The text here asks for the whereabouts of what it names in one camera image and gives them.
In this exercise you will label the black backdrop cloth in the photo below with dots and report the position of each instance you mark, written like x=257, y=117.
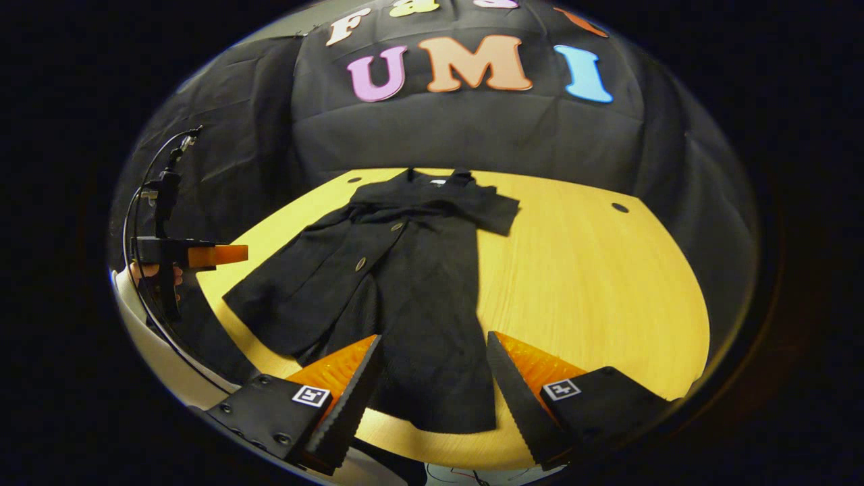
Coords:
x=472, y=135

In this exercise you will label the black buttoned garment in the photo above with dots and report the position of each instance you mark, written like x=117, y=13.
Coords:
x=418, y=283

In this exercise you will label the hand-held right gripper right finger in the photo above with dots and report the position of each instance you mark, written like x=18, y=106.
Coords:
x=523, y=412

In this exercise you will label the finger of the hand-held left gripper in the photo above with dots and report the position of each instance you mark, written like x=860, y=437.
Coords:
x=219, y=256

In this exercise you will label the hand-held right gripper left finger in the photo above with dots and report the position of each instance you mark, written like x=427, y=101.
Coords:
x=351, y=412

